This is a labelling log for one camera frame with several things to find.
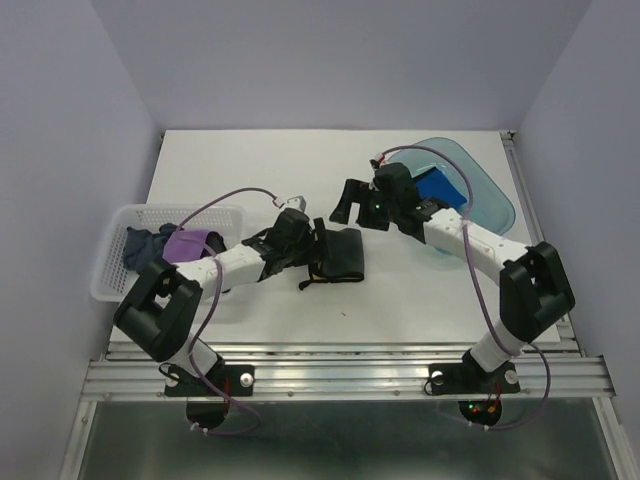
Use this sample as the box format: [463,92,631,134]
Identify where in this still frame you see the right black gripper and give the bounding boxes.
[326,179,398,231]

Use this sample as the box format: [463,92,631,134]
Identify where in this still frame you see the blue microfiber towel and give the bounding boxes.
[413,167,467,209]

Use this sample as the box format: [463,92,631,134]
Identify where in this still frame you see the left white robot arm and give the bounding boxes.
[114,208,315,396]

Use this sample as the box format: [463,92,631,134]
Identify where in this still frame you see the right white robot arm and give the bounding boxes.
[330,163,575,395]

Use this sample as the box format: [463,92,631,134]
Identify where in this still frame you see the purple microfiber towel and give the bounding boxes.
[162,230,212,263]

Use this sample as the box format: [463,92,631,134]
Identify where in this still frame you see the teal translucent plastic tray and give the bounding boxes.
[386,137,516,235]

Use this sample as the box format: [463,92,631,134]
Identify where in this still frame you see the dark grey towel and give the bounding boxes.
[122,223,177,273]

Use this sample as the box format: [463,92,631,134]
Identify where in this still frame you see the white perforated plastic basket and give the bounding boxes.
[90,203,246,303]

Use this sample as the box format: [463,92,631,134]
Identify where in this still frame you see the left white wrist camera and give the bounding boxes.
[272,195,307,213]

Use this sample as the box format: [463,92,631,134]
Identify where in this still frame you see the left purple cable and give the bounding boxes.
[172,187,264,437]

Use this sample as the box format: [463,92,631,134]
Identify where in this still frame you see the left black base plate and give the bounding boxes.
[158,363,255,398]

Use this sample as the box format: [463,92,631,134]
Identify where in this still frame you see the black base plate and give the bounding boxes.
[423,362,521,398]
[158,363,255,398]

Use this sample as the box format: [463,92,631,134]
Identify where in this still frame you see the aluminium extrusion rail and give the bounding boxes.
[81,341,615,402]

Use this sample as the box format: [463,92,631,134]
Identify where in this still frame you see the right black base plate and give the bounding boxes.
[423,362,521,398]

